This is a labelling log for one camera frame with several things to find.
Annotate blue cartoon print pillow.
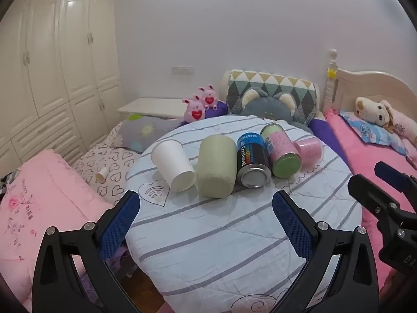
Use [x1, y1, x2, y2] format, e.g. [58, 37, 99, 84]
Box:
[340, 110, 410, 156]

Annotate purple blanket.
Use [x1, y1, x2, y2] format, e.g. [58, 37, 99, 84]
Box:
[308, 117, 354, 173]

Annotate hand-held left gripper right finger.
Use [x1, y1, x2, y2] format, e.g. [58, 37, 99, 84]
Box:
[272, 190, 380, 313]

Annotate pale green cup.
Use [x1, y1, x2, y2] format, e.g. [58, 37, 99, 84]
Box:
[196, 136, 238, 199]

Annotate large pink plush rabbit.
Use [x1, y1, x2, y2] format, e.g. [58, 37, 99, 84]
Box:
[181, 95, 206, 123]

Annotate cream wooden bed headboard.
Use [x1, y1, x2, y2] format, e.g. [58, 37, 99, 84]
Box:
[321, 49, 417, 118]

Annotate grey sun print pillow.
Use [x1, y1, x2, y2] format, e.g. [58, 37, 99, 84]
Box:
[112, 113, 192, 154]

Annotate black and blue can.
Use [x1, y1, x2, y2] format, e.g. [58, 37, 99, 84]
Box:
[236, 133, 272, 188]

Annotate purple pillow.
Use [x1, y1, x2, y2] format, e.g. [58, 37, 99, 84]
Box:
[204, 100, 229, 120]

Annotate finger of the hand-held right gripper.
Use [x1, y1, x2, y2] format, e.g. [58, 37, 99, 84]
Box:
[373, 161, 417, 192]
[347, 174, 417, 224]

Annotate white and pink plush dog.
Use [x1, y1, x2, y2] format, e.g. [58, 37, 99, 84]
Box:
[354, 97, 417, 144]

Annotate white nightstand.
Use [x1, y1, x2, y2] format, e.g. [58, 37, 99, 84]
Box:
[117, 97, 196, 118]

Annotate pink and green can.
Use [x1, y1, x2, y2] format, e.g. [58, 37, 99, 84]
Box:
[260, 123, 302, 179]

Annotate heart print bed sheet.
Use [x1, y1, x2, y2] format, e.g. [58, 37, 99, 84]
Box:
[72, 120, 148, 208]

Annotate small pink plush rabbit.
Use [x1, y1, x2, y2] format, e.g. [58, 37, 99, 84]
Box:
[198, 84, 219, 111]

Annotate grey plush animal cushion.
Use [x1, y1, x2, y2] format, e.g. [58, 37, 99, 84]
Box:
[240, 88, 314, 134]

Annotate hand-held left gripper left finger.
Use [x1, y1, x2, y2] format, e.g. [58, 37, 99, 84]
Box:
[32, 190, 141, 313]

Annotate pink embroidered quilt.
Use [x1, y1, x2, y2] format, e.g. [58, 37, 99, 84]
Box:
[0, 149, 115, 302]

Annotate dark patterned cloth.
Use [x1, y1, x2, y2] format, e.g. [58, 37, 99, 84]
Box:
[0, 169, 17, 198]

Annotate white panelled wardrobe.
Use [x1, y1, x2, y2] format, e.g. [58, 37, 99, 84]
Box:
[0, 0, 125, 174]

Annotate diamond pattern quilted cushion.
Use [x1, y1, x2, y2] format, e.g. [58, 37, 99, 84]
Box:
[226, 71, 319, 126]

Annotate pink translucent cup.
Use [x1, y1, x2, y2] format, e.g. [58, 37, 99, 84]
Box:
[294, 136, 323, 172]

